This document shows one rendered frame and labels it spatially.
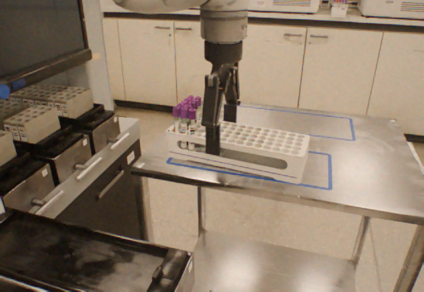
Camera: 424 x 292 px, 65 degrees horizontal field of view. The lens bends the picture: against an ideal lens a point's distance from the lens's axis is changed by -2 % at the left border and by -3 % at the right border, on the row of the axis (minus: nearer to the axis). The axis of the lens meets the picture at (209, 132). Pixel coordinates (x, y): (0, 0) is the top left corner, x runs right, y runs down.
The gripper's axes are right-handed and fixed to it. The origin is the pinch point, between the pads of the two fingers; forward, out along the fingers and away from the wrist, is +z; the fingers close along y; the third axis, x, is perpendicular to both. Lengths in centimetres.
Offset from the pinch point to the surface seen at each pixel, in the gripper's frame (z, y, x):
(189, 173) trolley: 5.4, -9.3, 3.7
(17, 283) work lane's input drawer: 6.9, -42.8, 15.2
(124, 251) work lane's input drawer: 7.1, -31.3, 4.9
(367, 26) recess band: 4, 203, -34
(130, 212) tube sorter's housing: 44, 14, 39
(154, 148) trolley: 5.4, -2.9, 15.6
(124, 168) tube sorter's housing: 26.1, 13.9, 38.5
